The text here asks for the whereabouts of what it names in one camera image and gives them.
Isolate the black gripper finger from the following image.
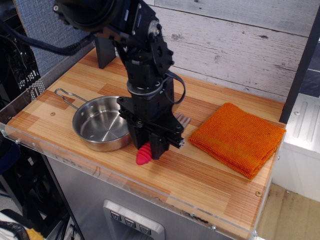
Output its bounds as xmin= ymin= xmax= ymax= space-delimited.
xmin=127 ymin=123 xmax=150 ymax=149
xmin=149 ymin=133 xmax=170 ymax=160

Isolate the white side counter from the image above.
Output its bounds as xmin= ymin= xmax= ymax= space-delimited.
xmin=272 ymin=93 xmax=320 ymax=201

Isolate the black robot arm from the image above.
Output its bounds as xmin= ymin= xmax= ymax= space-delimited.
xmin=53 ymin=0 xmax=184 ymax=160

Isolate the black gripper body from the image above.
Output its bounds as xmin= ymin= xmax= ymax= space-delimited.
xmin=117 ymin=77 xmax=186 ymax=149

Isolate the black equipment rack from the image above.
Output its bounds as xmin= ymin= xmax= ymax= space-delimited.
xmin=0 ymin=0 xmax=41 ymax=103

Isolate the red handled grey fork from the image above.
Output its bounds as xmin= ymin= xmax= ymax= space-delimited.
xmin=136 ymin=112 xmax=191 ymax=166

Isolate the orange knitted cloth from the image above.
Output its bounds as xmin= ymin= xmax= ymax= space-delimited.
xmin=188 ymin=102 xmax=286 ymax=180

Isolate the silver toy cabinet front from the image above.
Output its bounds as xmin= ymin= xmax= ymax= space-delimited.
xmin=46 ymin=157 xmax=237 ymax=240

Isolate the dark right frame post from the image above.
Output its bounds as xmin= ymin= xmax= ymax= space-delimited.
xmin=279 ymin=8 xmax=320 ymax=124

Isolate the dark left frame post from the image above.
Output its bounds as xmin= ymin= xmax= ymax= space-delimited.
xmin=95 ymin=36 xmax=116 ymax=69

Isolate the dark frame post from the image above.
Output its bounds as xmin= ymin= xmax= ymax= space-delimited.
xmin=95 ymin=36 xmax=116 ymax=69
xmin=279 ymin=8 xmax=320 ymax=124

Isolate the steel pot with handle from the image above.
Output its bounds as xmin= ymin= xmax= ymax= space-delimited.
xmin=54 ymin=88 xmax=131 ymax=152

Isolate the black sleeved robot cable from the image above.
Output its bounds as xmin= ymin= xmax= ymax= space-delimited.
xmin=0 ymin=17 xmax=96 ymax=56

